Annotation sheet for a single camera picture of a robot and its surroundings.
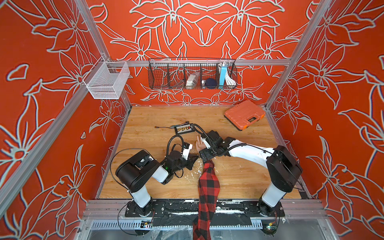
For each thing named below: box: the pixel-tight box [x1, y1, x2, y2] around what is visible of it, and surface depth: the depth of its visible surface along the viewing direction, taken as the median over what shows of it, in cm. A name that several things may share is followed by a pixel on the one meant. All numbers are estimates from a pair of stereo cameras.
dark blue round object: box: [206, 78, 217, 90], surface depth 97 cm
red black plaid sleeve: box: [192, 159, 221, 240], surface depth 75 cm
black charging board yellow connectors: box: [174, 121, 195, 135], surface depth 106 cm
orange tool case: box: [224, 99, 266, 131], surface depth 109 cm
